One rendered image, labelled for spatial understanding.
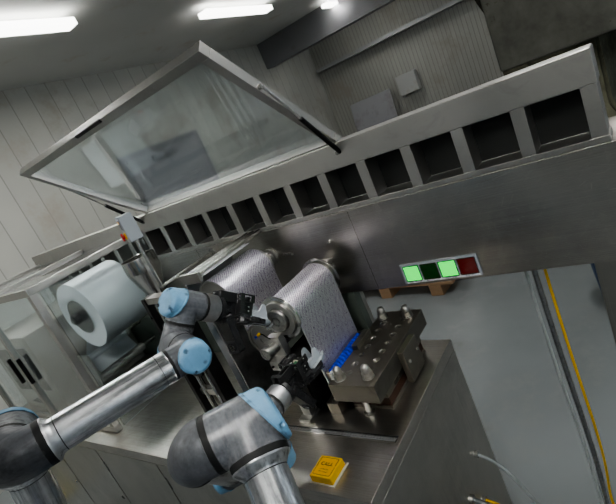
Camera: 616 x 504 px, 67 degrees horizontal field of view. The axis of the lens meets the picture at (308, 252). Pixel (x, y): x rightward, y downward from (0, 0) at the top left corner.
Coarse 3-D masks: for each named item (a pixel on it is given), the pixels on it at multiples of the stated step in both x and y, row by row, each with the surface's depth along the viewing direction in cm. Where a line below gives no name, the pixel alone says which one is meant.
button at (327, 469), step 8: (328, 456) 126; (320, 464) 124; (328, 464) 123; (336, 464) 122; (344, 464) 123; (312, 472) 123; (320, 472) 122; (328, 472) 120; (336, 472) 120; (312, 480) 123; (320, 480) 121; (328, 480) 119
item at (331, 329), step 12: (336, 300) 154; (324, 312) 148; (336, 312) 153; (348, 312) 158; (312, 324) 143; (324, 324) 147; (336, 324) 152; (348, 324) 157; (312, 336) 142; (324, 336) 146; (336, 336) 151; (348, 336) 156; (324, 348) 146; (336, 348) 150; (324, 360) 145; (324, 372) 144
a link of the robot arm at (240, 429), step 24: (216, 408) 89; (240, 408) 86; (264, 408) 85; (216, 432) 84; (240, 432) 84; (264, 432) 84; (288, 432) 86; (216, 456) 83; (240, 456) 82; (264, 456) 82; (240, 480) 83; (264, 480) 81; (288, 480) 82
